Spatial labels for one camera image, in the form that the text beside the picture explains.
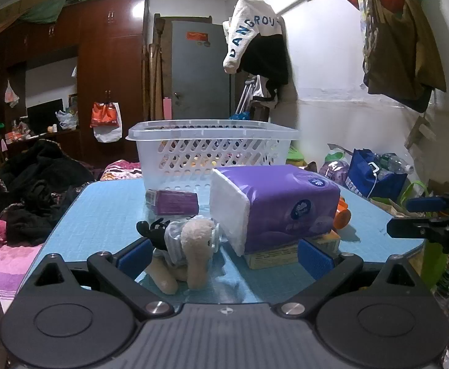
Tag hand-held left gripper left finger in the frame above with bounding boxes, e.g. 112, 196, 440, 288
28, 237, 176, 320

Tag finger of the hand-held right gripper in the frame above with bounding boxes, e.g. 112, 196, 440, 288
387, 214, 449, 240
406, 193, 449, 214

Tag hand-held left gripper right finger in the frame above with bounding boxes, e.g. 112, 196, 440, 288
272, 238, 435, 319

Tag black hair claw clip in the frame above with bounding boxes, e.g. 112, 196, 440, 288
136, 218, 171, 251

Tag yellow box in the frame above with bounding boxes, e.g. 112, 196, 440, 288
244, 231, 340, 270

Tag orange bottle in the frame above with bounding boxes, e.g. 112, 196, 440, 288
332, 196, 352, 232

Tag beige plush toy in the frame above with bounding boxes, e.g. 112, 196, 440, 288
148, 217, 222, 296

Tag purple tissue pack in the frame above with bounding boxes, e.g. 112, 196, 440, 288
209, 165, 341, 257

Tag small purple tissue packet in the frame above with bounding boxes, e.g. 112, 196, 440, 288
145, 189, 200, 216

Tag white plastic basket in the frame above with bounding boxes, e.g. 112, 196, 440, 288
126, 119, 300, 193

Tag green bag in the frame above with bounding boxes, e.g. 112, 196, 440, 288
399, 179, 430, 216

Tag clear plastic water bottle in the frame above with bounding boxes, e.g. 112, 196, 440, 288
374, 153, 416, 175

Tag blue shopping bag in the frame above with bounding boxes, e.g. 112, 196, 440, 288
348, 148, 409, 200

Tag pink floral blanket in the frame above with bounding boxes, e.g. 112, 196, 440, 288
99, 159, 143, 181

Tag purple plastic bag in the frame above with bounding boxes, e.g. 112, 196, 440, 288
319, 159, 350, 187

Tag pink bedsheet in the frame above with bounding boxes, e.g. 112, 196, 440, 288
0, 215, 44, 316

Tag black clothes pile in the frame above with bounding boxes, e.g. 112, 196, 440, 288
0, 138, 95, 245

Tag orange and white plastic bag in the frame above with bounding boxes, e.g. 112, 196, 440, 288
90, 101, 123, 144

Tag clear plastic bag on desk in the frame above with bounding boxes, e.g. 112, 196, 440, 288
55, 109, 78, 130

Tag brown hanging tote bag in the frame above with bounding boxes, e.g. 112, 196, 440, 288
362, 0, 448, 113

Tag black television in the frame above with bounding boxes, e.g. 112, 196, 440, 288
26, 99, 64, 135

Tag wooden planks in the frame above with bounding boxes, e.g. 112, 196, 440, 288
142, 13, 172, 122

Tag grey door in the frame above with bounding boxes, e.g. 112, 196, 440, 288
171, 20, 235, 121

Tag brown wooden wardrobe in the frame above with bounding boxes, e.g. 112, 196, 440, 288
0, 0, 150, 162

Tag small white plastic bag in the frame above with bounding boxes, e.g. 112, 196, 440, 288
5, 81, 20, 109

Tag black hanging garment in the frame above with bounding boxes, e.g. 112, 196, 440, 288
240, 33, 291, 101

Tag white hoodie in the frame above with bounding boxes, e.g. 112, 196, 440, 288
222, 0, 284, 74

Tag green cloth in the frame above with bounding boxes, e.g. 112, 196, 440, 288
19, 0, 118, 24

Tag white cable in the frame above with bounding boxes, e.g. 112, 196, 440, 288
368, 162, 379, 199

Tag metal crutch frame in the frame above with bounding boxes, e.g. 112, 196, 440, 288
234, 77, 264, 116

